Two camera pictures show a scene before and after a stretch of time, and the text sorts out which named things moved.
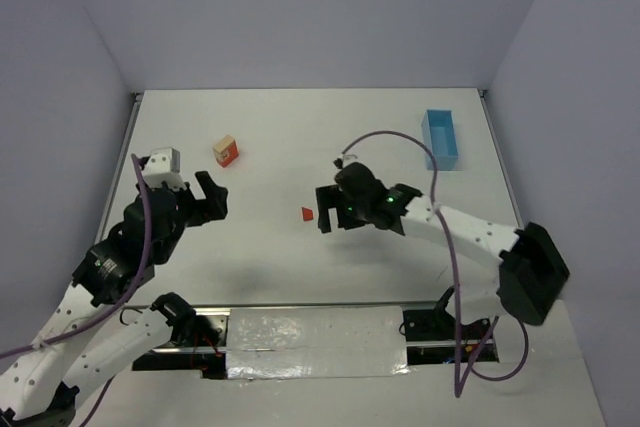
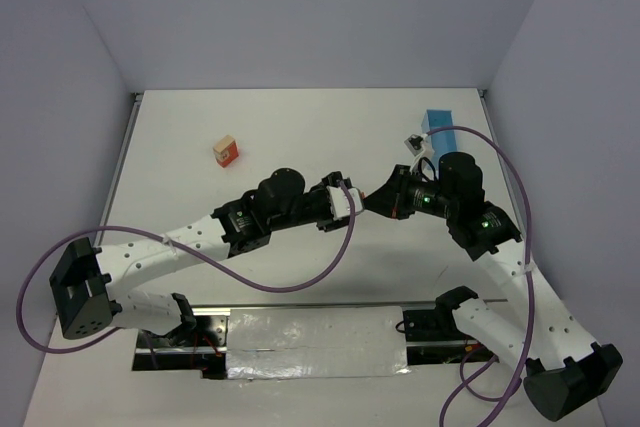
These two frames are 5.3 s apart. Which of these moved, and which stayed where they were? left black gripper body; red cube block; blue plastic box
Moved: left black gripper body
Stayed: red cube block; blue plastic box
